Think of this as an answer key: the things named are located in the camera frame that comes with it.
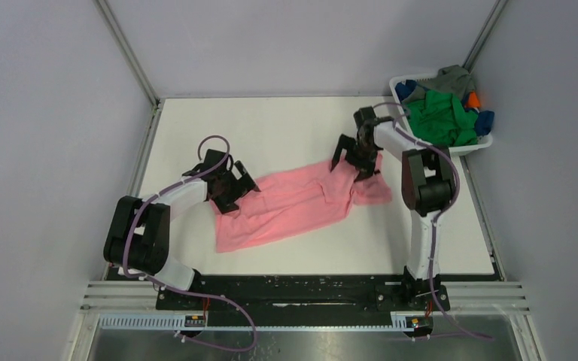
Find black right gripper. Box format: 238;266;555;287
332;134;379;184

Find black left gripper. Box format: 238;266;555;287
213;162;260;214

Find pink t-shirt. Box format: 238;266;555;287
215;161;393;253

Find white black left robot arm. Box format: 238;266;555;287
103;149;260;309

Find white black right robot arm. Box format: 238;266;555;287
330;107;459;310

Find green t-shirt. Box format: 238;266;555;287
407;90;478;147

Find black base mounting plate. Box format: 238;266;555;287
156;275;451;327

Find grey t-shirt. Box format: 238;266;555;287
416;65;476;100

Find white laundry basket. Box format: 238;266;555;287
388;71;494;156

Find orange garment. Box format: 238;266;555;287
464;92;481;108

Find blue garment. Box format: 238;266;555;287
474;111;495;137

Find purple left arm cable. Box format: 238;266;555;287
121;135;259;353

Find white slotted cable duct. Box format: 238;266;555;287
99;313;415;332

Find aluminium frame rails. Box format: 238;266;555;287
80;1;162;314

